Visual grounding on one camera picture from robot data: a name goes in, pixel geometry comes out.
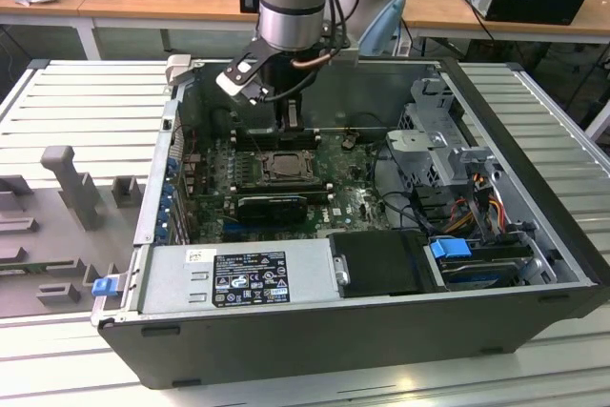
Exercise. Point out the black camera bracket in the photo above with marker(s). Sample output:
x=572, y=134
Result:
x=248, y=52

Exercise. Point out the white metal frame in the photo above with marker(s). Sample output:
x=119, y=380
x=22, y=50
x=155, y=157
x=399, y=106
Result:
x=601, y=123

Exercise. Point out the black plastic shroud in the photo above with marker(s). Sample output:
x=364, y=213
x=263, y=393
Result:
x=381, y=264

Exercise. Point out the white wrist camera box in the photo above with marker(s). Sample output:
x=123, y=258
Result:
x=233, y=83

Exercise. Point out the blue expansion slot clips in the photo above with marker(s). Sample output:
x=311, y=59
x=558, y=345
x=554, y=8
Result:
x=168, y=202

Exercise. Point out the black open PC case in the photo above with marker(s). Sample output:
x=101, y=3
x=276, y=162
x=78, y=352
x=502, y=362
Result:
x=333, y=345

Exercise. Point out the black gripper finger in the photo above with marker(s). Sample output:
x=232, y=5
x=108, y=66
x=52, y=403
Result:
x=286, y=116
x=299, y=116

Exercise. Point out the blue plastic latch tab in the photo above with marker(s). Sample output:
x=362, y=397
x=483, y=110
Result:
x=105, y=288

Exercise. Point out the small square silver CPU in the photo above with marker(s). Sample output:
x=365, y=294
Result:
x=289, y=165

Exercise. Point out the grey power supply unit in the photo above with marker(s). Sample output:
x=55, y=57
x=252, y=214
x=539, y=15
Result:
x=167, y=283

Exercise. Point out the pale blue teach pendant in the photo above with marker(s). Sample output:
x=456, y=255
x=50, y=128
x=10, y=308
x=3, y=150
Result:
x=381, y=26

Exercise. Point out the grey parts rack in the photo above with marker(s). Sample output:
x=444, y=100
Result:
x=47, y=235

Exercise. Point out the black graphics card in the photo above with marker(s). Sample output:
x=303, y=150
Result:
x=271, y=209

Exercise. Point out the black RAM slot bank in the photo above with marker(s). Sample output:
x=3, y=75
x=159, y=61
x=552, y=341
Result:
x=286, y=186
x=312, y=142

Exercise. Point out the green motherboard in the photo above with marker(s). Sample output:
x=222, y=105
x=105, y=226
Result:
x=352, y=197

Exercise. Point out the silver metal drive cage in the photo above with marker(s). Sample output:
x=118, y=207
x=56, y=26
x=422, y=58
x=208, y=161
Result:
x=414, y=145

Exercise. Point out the hard disk in blue carrier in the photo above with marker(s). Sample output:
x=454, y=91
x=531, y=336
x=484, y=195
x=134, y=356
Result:
x=448, y=249

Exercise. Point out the CPU socket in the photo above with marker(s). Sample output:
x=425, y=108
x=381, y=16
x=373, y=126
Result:
x=261, y=169

